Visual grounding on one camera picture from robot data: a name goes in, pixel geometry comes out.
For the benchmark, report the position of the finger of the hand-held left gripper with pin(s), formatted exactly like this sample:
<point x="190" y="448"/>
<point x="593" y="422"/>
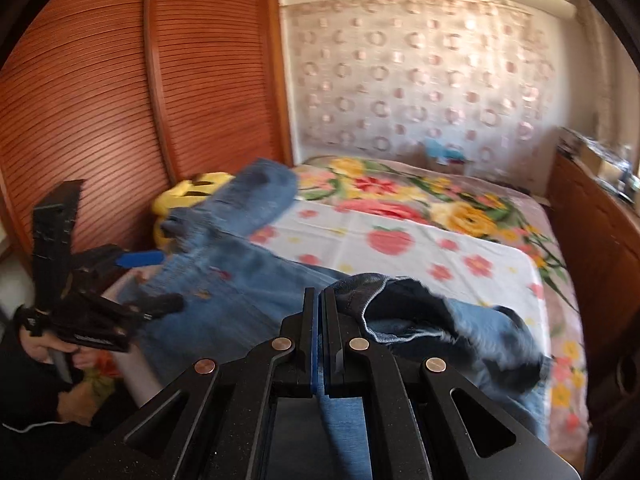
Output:
<point x="142" y="259"/>
<point x="160" y="304"/>

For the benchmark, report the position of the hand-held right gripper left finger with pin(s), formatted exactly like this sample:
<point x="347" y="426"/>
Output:
<point x="307" y="320"/>

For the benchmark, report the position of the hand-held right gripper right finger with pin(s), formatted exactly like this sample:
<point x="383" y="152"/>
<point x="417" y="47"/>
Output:
<point x="330" y="320"/>

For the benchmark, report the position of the blue denim pants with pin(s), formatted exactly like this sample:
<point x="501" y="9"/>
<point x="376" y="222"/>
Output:
<point x="260" y="305"/>

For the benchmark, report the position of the person's left forearm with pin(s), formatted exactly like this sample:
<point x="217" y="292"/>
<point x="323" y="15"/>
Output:
<point x="30" y="400"/>

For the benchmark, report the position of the person's left hand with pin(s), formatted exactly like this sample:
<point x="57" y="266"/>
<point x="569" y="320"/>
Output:
<point x="80" y="407"/>

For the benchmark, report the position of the yellow plush toy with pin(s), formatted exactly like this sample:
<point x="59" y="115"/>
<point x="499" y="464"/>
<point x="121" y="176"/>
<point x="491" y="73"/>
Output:
<point x="185" y="195"/>

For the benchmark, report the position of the floral blanket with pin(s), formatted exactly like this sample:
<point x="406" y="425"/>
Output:
<point x="450" y="195"/>

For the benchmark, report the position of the wooden slatted wardrobe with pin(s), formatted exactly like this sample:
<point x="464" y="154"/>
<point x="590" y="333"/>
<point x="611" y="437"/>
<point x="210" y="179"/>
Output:
<point x="125" y="85"/>

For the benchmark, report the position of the small cardboard box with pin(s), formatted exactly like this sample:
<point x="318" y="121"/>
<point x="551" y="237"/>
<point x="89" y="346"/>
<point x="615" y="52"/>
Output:
<point x="452" y="166"/>

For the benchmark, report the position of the blue plastic bag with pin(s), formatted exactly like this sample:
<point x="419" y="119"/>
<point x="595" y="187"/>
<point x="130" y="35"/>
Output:
<point x="442" y="150"/>

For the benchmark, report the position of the circle-patterned sheer curtain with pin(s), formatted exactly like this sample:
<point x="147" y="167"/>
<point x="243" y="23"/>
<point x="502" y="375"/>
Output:
<point x="425" y="70"/>

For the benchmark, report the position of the long wooden cabinet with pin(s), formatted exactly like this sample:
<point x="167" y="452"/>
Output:
<point x="600" y="260"/>

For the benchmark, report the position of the beige box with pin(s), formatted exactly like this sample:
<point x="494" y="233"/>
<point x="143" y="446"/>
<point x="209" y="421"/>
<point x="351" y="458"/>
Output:
<point x="602" y="165"/>

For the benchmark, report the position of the cream patterned window curtain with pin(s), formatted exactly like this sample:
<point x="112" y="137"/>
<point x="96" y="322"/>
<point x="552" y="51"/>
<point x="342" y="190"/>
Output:
<point x="597" y="70"/>

